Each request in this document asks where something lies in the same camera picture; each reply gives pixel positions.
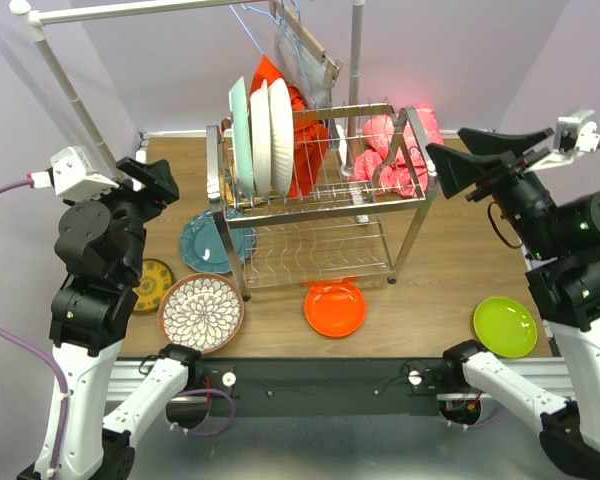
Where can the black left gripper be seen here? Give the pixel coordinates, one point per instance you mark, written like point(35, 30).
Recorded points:
point(160, 189)

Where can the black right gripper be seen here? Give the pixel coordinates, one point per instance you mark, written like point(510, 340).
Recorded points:
point(454, 168)

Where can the mint rectangular plate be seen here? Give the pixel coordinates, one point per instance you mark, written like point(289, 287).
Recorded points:
point(241, 139)

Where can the flower plate brown rim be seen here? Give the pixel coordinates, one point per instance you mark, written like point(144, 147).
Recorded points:
point(282, 137)
point(203, 311)

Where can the cream plate blue swirl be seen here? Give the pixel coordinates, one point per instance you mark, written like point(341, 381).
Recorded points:
point(261, 140)

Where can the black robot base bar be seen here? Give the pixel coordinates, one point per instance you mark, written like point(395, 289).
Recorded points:
point(311, 387)

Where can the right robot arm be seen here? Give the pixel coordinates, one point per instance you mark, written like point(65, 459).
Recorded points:
point(565, 287)

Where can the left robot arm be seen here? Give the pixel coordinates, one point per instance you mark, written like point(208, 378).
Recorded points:
point(101, 242)

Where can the teal scalloped plate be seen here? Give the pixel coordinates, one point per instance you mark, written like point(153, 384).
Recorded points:
point(201, 247)

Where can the yellow patterned small plate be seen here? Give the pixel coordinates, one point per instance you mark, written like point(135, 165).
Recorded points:
point(156, 280)

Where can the orange garment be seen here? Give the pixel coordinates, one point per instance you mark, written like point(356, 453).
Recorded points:
point(310, 137)

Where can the lime green plate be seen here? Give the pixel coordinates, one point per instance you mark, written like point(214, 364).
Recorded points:
point(505, 327)

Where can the orange plastic plate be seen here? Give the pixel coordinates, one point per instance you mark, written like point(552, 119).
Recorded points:
point(335, 309)

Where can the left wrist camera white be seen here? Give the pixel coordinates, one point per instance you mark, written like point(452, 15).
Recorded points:
point(72, 176)

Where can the steel wire dish rack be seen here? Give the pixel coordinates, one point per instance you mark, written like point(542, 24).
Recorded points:
point(341, 229)

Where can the white clothes rail frame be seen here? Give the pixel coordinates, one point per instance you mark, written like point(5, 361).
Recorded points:
point(36, 21)

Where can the blue wire hanger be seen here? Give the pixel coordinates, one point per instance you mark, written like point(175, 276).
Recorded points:
point(258, 23)

